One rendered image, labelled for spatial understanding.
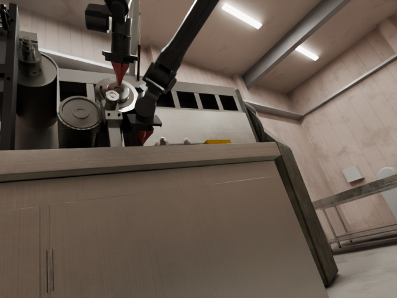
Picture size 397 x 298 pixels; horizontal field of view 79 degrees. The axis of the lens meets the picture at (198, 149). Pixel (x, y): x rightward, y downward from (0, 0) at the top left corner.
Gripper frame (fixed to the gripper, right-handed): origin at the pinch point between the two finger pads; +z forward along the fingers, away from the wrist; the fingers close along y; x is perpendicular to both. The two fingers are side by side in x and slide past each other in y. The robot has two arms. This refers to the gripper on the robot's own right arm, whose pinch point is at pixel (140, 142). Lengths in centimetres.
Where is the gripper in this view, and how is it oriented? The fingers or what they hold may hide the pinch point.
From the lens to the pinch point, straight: 84.8
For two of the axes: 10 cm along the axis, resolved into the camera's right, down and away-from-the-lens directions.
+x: -4.3, -5.5, 7.2
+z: -2.4, 8.4, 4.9
